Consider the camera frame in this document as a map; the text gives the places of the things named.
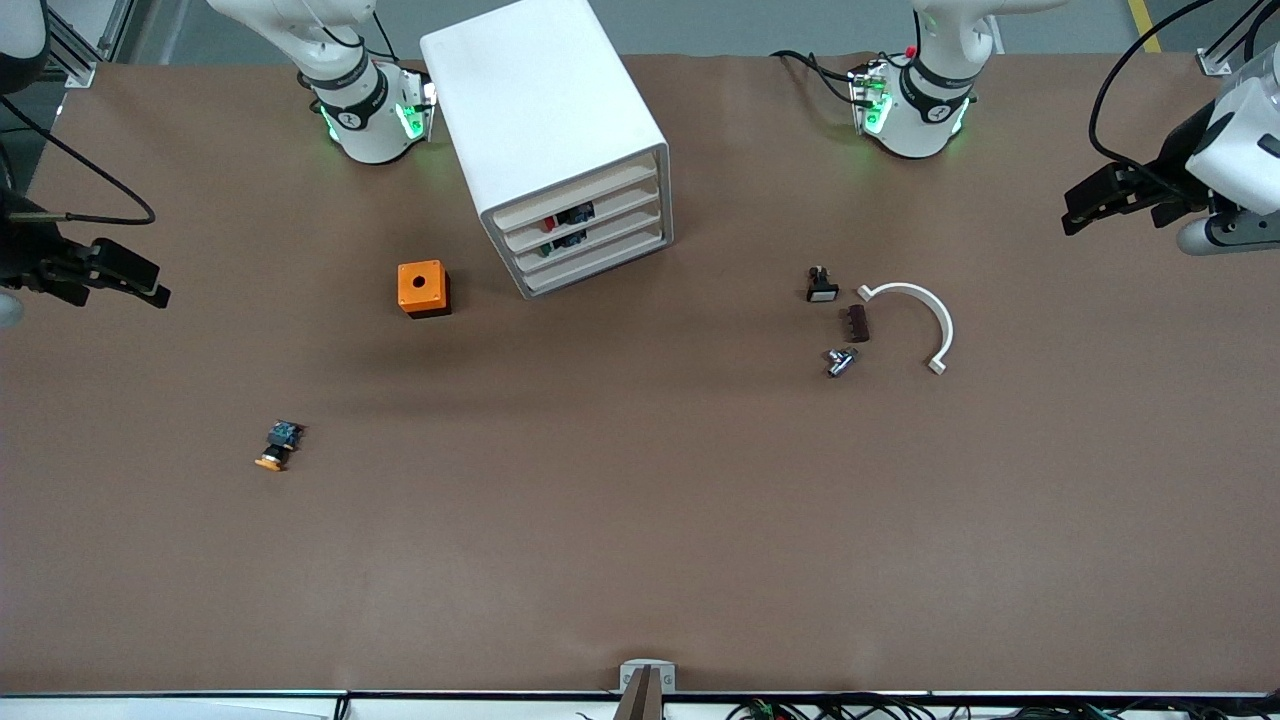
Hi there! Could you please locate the yellow mushroom push button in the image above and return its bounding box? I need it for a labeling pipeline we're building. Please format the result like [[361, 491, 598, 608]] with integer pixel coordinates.
[[254, 420, 306, 473]]

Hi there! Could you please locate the black base power cable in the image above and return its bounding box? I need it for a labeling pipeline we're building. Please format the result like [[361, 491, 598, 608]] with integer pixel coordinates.
[[770, 48, 863, 106]]

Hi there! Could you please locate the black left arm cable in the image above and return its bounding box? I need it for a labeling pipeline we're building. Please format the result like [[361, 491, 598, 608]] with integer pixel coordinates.
[[1088, 0, 1216, 196]]

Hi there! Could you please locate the orange button enclosure box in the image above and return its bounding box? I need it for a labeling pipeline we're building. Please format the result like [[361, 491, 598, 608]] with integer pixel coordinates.
[[397, 260, 452, 319]]

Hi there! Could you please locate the aluminium frame profile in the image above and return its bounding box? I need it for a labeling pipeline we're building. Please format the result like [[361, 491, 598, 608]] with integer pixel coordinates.
[[1197, 0, 1280, 77], [45, 0, 136, 89]]

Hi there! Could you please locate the black cable bundle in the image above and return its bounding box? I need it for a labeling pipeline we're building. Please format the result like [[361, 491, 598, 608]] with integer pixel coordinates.
[[725, 695, 1280, 720]]

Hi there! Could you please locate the white curved plastic bracket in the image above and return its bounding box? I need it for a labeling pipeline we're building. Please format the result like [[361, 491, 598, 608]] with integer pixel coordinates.
[[857, 282, 956, 376]]

